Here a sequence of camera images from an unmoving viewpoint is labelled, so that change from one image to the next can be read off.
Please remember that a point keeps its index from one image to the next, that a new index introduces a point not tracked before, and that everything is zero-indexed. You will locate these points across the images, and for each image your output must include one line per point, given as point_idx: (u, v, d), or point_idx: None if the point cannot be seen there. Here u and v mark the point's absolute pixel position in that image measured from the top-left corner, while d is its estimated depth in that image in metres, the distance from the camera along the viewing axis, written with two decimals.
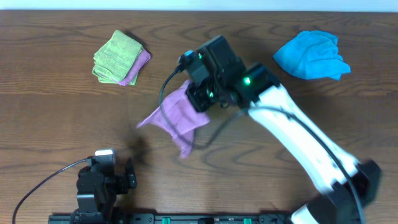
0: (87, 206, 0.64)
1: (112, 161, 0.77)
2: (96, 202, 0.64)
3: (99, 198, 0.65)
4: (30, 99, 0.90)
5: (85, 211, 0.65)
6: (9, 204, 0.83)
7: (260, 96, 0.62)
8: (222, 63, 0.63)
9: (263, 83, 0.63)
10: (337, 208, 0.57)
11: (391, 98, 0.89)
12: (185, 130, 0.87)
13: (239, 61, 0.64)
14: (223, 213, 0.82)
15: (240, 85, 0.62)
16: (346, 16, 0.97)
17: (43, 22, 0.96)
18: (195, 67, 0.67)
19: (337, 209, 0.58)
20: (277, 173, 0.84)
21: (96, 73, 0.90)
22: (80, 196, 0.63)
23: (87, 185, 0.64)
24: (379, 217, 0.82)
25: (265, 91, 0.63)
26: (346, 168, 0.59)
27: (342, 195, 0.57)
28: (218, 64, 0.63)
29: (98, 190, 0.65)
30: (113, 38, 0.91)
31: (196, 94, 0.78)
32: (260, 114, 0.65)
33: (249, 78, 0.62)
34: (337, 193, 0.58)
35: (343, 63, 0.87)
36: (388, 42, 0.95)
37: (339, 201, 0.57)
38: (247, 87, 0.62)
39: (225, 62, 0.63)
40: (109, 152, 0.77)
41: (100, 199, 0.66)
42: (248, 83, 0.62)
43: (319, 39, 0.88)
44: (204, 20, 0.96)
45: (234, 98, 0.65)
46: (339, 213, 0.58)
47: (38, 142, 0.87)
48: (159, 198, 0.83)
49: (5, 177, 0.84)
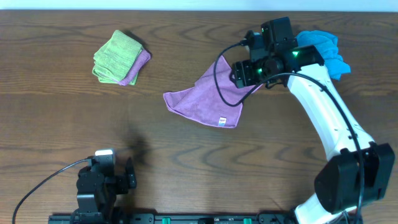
0: (87, 206, 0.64)
1: (112, 161, 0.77)
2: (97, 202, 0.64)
3: (98, 198, 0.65)
4: (30, 99, 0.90)
5: (85, 211, 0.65)
6: (9, 204, 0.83)
7: (303, 68, 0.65)
8: (281, 38, 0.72)
9: (310, 61, 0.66)
10: (340, 173, 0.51)
11: (391, 99, 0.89)
12: (206, 120, 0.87)
13: (294, 42, 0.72)
14: (223, 213, 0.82)
15: (287, 55, 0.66)
16: (346, 16, 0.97)
17: (43, 22, 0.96)
18: (257, 46, 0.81)
19: (340, 174, 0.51)
20: (278, 173, 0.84)
21: (96, 73, 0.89)
22: (81, 196, 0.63)
23: (86, 185, 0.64)
24: (380, 218, 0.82)
25: (308, 65, 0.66)
26: (360, 140, 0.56)
27: (347, 163, 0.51)
28: (275, 38, 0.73)
29: (98, 190, 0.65)
30: (113, 38, 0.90)
31: (248, 67, 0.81)
32: (297, 81, 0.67)
33: (296, 52, 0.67)
34: (344, 158, 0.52)
35: (343, 63, 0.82)
36: (387, 42, 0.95)
37: (343, 166, 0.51)
38: (294, 59, 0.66)
39: (281, 38, 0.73)
40: (109, 152, 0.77)
41: (99, 198, 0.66)
42: (295, 55, 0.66)
43: (319, 39, 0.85)
44: (204, 20, 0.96)
45: (278, 65, 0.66)
46: (341, 182, 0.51)
47: (38, 142, 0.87)
48: (158, 198, 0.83)
49: (5, 177, 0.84)
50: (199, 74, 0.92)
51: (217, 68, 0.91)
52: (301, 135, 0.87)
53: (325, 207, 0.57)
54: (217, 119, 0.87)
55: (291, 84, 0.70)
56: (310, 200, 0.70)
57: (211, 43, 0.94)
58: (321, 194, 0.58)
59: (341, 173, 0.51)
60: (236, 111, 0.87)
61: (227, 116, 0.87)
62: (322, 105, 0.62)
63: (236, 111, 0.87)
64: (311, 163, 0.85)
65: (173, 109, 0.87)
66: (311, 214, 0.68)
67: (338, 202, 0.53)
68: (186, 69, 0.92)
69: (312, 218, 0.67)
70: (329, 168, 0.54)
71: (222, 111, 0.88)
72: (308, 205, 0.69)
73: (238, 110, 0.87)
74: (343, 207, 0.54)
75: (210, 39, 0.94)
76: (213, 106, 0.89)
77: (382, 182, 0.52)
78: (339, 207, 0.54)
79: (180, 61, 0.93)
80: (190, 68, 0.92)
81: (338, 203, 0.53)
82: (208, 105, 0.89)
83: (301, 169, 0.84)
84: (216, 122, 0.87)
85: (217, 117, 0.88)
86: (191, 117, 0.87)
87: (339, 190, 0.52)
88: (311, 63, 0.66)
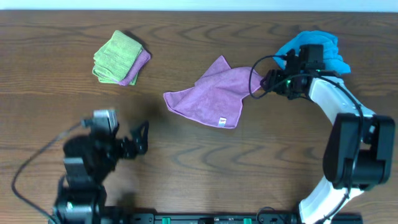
0: (76, 171, 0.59)
1: (107, 126, 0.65)
2: (86, 166, 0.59)
3: (88, 162, 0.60)
4: (30, 99, 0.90)
5: (74, 177, 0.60)
6: (10, 204, 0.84)
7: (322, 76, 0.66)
8: (313, 59, 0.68)
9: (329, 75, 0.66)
10: (341, 128, 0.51)
11: (390, 99, 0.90)
12: (206, 120, 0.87)
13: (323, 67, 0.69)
14: (222, 213, 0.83)
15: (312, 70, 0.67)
16: (347, 16, 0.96)
17: (43, 22, 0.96)
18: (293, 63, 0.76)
19: (340, 128, 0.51)
20: (278, 173, 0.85)
21: (96, 73, 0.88)
22: (67, 160, 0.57)
23: (73, 150, 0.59)
24: (379, 217, 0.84)
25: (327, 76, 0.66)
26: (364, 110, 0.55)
27: (351, 119, 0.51)
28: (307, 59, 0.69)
29: (86, 155, 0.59)
30: (113, 38, 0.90)
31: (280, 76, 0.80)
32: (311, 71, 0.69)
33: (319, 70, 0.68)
34: (347, 115, 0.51)
35: (344, 63, 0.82)
36: (388, 42, 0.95)
37: (346, 121, 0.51)
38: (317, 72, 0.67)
39: (312, 60, 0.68)
40: (106, 115, 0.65)
41: (87, 164, 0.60)
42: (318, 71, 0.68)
43: (319, 39, 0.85)
44: (204, 20, 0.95)
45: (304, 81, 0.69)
46: (341, 136, 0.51)
47: (38, 142, 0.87)
48: (159, 198, 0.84)
49: (6, 177, 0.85)
50: (200, 75, 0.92)
51: (217, 68, 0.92)
52: (301, 135, 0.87)
53: (329, 177, 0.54)
54: (217, 119, 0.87)
55: (310, 92, 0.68)
56: (312, 193, 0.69)
57: (211, 43, 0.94)
58: (326, 162, 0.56)
59: (342, 129, 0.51)
60: (236, 111, 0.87)
61: (227, 117, 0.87)
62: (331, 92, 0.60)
63: (236, 111, 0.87)
64: (311, 163, 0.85)
65: (173, 109, 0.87)
66: (312, 206, 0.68)
67: (340, 161, 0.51)
68: (186, 70, 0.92)
69: (313, 207, 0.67)
70: (333, 129, 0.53)
71: (222, 111, 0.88)
72: (310, 198, 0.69)
73: (239, 111, 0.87)
74: (346, 171, 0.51)
75: (210, 39, 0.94)
76: (213, 106, 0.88)
77: (384, 150, 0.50)
78: (342, 170, 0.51)
79: (180, 61, 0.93)
80: (190, 68, 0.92)
81: (339, 165, 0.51)
82: (208, 105, 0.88)
83: (301, 169, 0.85)
84: (216, 123, 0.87)
85: (216, 117, 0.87)
86: (191, 117, 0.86)
87: (339, 147, 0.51)
88: (330, 76, 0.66)
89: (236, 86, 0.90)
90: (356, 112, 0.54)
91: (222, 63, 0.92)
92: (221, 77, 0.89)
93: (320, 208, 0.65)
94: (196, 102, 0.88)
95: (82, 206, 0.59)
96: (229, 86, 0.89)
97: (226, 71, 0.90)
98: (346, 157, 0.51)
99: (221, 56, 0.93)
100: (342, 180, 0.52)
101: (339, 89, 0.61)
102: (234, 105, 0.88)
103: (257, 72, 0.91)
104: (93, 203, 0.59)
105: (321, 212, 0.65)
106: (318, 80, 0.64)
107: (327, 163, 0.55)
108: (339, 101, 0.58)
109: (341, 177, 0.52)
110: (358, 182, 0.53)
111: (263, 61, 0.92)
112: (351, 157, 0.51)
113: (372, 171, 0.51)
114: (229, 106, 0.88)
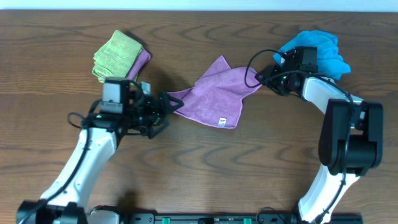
0: (111, 96, 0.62)
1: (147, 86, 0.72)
2: (122, 93, 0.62)
3: (124, 93, 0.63)
4: (30, 99, 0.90)
5: (108, 101, 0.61)
6: (9, 204, 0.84)
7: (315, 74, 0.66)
8: (308, 61, 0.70)
9: (323, 74, 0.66)
10: (333, 112, 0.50)
11: (390, 99, 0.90)
12: (206, 120, 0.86)
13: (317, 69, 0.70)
14: (223, 213, 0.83)
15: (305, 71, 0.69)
16: (347, 15, 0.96)
17: (43, 22, 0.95)
18: (288, 63, 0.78)
19: (333, 112, 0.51)
20: (278, 173, 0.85)
21: (96, 73, 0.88)
22: (108, 83, 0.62)
23: (114, 79, 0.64)
24: (379, 217, 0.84)
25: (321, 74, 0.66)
26: (354, 99, 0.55)
27: (343, 102, 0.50)
28: (300, 61, 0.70)
29: (125, 85, 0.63)
30: (112, 38, 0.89)
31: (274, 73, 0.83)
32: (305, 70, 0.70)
33: (311, 71, 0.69)
34: (339, 99, 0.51)
35: (344, 63, 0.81)
36: (388, 41, 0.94)
37: (338, 104, 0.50)
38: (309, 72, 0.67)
39: (306, 62, 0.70)
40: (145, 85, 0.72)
41: (124, 93, 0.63)
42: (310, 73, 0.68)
43: (319, 39, 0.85)
44: (204, 20, 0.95)
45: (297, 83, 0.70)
46: (334, 119, 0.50)
47: (38, 142, 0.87)
48: (159, 198, 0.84)
49: (5, 177, 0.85)
50: (200, 74, 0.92)
51: (217, 68, 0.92)
52: (302, 134, 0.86)
53: (325, 161, 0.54)
54: (217, 119, 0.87)
55: (304, 92, 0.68)
56: (310, 190, 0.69)
57: (211, 43, 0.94)
58: (321, 148, 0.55)
59: (334, 112, 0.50)
60: (236, 112, 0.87)
61: (228, 117, 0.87)
62: (323, 86, 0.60)
63: (236, 111, 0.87)
64: (311, 163, 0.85)
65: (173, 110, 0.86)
66: (311, 201, 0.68)
67: (334, 145, 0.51)
68: (186, 70, 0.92)
69: (313, 202, 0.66)
70: (326, 114, 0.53)
71: (222, 111, 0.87)
72: (309, 195, 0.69)
73: (239, 111, 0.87)
74: (340, 155, 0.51)
75: (210, 39, 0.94)
76: (213, 106, 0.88)
77: (376, 131, 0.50)
78: (336, 154, 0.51)
79: (180, 61, 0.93)
80: (190, 68, 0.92)
81: (334, 149, 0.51)
82: (208, 105, 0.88)
83: (301, 169, 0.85)
84: (216, 123, 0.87)
85: (216, 117, 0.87)
86: (191, 117, 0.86)
87: (333, 131, 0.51)
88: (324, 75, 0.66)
89: (236, 86, 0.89)
90: (346, 99, 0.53)
91: (221, 63, 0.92)
92: (221, 77, 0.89)
93: (319, 202, 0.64)
94: (196, 102, 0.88)
95: (109, 120, 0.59)
96: (229, 86, 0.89)
97: (226, 71, 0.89)
98: (339, 140, 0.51)
99: (221, 56, 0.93)
100: (337, 163, 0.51)
101: (331, 84, 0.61)
102: (234, 105, 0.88)
103: (255, 71, 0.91)
104: (119, 123, 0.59)
105: (320, 206, 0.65)
106: (311, 79, 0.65)
107: (322, 149, 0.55)
108: (331, 91, 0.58)
109: (335, 160, 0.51)
110: (352, 165, 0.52)
111: (262, 60, 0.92)
112: (344, 140, 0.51)
113: (364, 154, 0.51)
114: (229, 106, 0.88)
